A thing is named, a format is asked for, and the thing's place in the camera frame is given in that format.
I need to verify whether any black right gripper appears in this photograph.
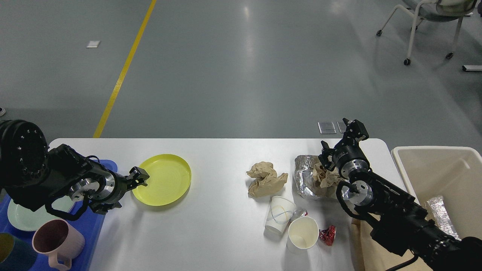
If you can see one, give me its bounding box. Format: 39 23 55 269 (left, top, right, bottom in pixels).
318 118 371 180

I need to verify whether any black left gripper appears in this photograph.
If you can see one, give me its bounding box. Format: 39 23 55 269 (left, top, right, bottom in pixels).
68 166 150 215

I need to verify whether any yellow plastic plate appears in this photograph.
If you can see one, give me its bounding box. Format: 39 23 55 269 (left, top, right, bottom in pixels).
133 154 192 207

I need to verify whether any pink mug brown inside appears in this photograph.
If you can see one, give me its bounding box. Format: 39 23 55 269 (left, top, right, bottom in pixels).
31 219 85 271

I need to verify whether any teal mug yellow inside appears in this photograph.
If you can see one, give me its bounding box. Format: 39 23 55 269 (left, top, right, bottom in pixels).
0 233 38 271

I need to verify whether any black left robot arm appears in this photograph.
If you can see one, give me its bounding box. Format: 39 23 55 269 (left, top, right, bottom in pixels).
0 120 149 221

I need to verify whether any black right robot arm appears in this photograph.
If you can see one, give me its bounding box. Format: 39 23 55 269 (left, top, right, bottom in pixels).
318 118 482 271

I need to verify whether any silver floor socket plate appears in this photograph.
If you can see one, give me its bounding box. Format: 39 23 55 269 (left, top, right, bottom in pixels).
318 122 336 134

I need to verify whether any crumpled brown paper on foil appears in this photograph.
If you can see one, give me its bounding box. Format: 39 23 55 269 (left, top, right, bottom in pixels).
312 162 343 199

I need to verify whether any crumpled aluminium foil sheet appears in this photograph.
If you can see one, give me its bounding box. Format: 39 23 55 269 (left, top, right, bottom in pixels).
294 155 327 200

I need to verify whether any blue plastic tray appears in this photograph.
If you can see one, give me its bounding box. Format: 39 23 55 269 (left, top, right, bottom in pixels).
0 159 118 271

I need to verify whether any crumpled brown paper ball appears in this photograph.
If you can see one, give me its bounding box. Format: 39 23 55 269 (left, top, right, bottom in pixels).
246 161 288 198

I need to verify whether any white patterned paper cup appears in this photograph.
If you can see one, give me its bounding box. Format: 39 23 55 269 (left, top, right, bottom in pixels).
265 196 297 235

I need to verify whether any red foil wrapper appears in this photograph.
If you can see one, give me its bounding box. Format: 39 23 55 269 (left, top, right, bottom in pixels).
319 225 336 246

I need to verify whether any pale green plate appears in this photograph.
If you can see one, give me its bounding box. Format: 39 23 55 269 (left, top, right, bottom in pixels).
7 196 75 231

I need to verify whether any beige plastic bin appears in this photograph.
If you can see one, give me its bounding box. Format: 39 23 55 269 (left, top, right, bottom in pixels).
391 146 482 238

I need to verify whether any brown paper bag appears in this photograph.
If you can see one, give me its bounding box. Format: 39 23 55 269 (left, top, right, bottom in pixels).
351 219 414 271

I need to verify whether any foil piece in bin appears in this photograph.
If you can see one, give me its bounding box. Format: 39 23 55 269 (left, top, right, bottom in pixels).
425 195 461 241

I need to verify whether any white bar on floor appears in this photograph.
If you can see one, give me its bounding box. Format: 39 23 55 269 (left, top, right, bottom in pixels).
462 65 482 72

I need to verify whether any white floor marker tile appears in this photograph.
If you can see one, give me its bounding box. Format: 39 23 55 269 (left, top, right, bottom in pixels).
86 41 101 49

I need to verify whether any white wheeled chair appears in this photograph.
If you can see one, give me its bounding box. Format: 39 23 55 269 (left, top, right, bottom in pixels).
376 0 477 66

